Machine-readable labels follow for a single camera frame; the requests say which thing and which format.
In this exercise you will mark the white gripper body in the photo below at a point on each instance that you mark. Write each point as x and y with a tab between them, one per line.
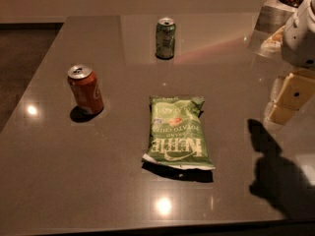
300	38

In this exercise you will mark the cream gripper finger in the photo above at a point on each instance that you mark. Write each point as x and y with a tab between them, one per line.
289	94

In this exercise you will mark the orange soda can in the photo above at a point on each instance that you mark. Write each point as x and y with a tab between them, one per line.
84	86

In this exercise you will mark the silver dispenser stand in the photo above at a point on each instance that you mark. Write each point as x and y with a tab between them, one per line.
272	16

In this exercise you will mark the green soda can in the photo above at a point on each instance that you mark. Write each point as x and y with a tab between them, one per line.
165	38

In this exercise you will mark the green Kettle chips bag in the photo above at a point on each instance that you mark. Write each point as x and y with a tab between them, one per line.
176	135

